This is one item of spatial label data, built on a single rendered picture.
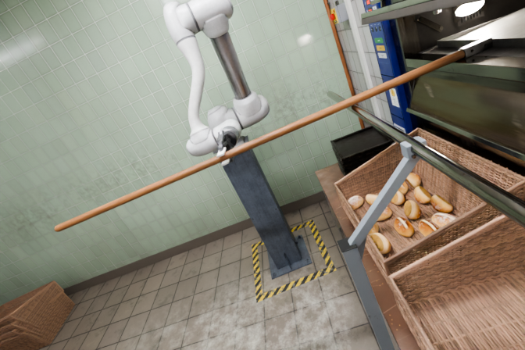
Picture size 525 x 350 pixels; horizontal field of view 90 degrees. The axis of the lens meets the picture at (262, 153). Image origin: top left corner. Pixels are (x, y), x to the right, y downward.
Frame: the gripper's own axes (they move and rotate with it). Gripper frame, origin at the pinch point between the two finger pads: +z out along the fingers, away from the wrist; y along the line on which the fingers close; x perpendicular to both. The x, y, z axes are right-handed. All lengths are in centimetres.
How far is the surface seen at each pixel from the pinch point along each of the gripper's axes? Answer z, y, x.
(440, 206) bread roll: 4, 54, -72
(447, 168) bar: 52, 1, -51
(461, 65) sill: 4, 1, -88
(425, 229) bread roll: 13, 55, -61
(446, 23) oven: -31, -7, -107
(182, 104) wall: -120, -14, 45
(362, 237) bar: 40, 21, -34
